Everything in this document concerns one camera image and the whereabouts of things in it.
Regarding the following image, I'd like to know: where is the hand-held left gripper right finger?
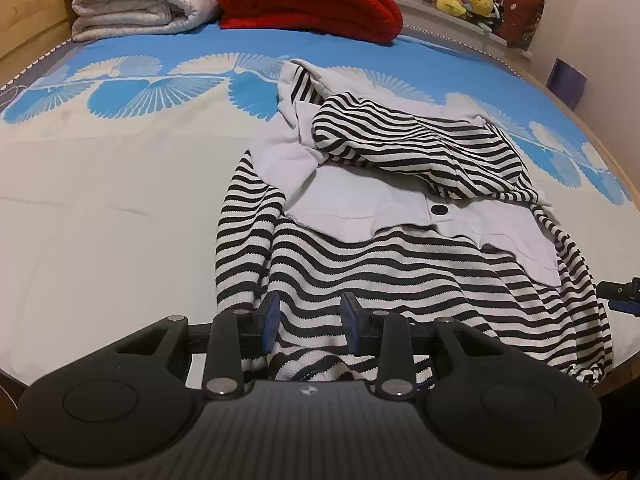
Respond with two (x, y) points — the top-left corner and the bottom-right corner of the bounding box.
(340, 291), (503, 400)

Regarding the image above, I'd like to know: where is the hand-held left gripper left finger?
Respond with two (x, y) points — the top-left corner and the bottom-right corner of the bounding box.
(112, 291), (282, 401)

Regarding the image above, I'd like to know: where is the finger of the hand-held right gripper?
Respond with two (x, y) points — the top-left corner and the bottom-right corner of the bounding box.
(596, 276), (640, 318)

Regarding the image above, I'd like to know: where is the striped shirt with white vest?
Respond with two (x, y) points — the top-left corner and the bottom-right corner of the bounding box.
(215, 58), (615, 391)

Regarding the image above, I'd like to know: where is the blue patterned bed sheet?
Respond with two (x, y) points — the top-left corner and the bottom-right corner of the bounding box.
(0, 22), (640, 396)

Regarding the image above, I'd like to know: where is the purple box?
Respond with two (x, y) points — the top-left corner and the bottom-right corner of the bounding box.
(546, 57), (587, 110)

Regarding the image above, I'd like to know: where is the dark red cushion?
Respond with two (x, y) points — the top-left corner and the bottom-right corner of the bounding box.
(496, 0), (546, 52)

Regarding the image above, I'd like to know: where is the white window sill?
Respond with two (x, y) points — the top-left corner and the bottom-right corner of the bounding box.
(387, 0), (532, 57)

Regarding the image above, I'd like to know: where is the white speckled folded quilt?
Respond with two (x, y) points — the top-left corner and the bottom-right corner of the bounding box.
(69, 0), (222, 43)

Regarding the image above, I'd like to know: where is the wooden headboard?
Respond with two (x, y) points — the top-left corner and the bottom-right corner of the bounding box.
(0, 0), (76, 68)

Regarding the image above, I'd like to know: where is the wooden bed side rail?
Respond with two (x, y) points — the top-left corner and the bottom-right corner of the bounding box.
(515, 67), (640, 281)

